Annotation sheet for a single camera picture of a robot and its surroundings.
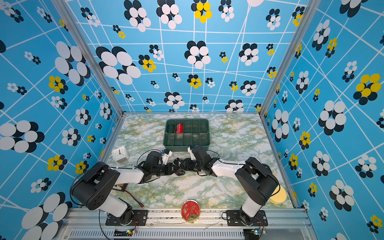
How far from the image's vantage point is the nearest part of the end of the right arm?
67 cm

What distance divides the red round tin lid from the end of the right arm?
169 mm

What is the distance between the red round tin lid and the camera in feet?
2.37
